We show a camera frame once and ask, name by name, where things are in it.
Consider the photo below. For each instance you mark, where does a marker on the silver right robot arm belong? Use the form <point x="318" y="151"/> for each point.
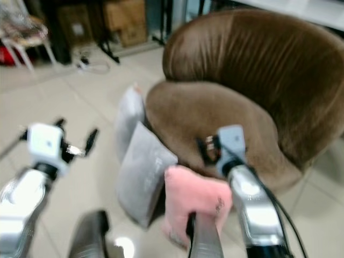
<point x="258" y="209"/>

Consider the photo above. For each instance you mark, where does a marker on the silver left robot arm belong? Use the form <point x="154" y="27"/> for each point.
<point x="21" y="207"/>

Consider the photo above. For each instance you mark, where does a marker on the small grey pillow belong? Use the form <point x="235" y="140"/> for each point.
<point x="131" y="121"/>

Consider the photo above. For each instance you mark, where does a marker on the pink fluffy pillow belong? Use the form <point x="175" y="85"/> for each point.
<point x="193" y="199"/>

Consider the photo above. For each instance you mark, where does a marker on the large grey pillow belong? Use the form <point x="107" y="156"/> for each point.
<point x="144" y="174"/>

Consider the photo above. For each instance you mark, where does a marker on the brown velvet sofa chair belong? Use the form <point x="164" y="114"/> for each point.
<point x="247" y="64"/>

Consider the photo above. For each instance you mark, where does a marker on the red object under chair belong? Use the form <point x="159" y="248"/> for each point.
<point x="6" y="55"/>

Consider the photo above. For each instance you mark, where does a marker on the black stand leg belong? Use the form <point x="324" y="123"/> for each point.
<point x="106" y="48"/>

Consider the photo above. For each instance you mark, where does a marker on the dark right robot leg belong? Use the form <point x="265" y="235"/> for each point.
<point x="204" y="239"/>

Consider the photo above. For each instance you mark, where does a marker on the dark robot leg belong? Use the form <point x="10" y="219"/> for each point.
<point x="94" y="236"/>
<point x="204" y="239"/>

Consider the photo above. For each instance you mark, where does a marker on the dark left robot leg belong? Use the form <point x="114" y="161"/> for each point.
<point x="94" y="236"/>

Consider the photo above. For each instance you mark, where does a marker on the dark cardboard box with label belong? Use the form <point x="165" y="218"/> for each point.
<point x="76" y="24"/>

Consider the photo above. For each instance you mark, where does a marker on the white chair with patterned cushion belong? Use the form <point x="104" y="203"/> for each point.
<point x="24" y="27"/>

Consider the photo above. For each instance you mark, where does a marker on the large cardboard box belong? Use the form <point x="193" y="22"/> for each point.
<point x="126" y="21"/>

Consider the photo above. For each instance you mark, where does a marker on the black tripod stand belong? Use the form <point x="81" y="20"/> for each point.
<point x="161" y="24"/>

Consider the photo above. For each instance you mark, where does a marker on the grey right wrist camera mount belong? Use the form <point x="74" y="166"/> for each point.
<point x="231" y="144"/>

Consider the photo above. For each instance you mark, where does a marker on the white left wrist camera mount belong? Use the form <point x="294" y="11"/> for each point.
<point x="47" y="143"/>

